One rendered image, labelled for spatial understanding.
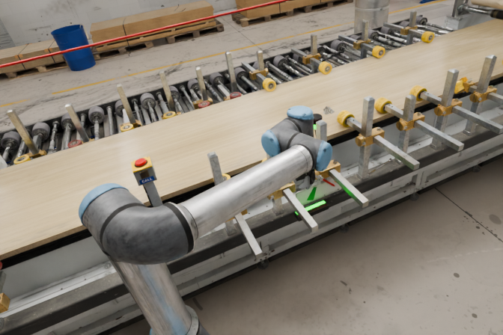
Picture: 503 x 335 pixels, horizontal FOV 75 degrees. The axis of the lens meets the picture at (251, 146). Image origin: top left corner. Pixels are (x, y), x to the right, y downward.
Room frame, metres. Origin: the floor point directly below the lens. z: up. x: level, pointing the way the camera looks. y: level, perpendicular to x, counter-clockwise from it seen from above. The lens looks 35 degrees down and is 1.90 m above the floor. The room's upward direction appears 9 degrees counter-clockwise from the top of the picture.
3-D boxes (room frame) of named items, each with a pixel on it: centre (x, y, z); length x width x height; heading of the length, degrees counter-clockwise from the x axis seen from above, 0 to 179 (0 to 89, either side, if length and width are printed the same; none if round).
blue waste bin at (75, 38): (6.25, 2.89, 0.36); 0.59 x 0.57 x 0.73; 14
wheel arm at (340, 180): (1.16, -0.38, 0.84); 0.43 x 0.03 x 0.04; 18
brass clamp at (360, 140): (1.29, -0.58, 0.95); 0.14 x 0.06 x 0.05; 108
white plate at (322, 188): (1.18, -0.30, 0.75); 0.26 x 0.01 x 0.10; 108
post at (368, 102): (1.29, -0.56, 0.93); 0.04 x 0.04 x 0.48; 18
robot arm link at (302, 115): (0.99, -0.18, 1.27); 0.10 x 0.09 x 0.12; 131
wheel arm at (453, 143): (1.35, -0.84, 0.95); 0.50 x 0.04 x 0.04; 18
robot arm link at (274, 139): (0.91, -0.11, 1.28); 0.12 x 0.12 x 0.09; 41
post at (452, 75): (1.44, -1.03, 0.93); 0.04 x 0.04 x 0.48; 18
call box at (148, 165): (0.98, 0.41, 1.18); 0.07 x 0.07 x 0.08; 18
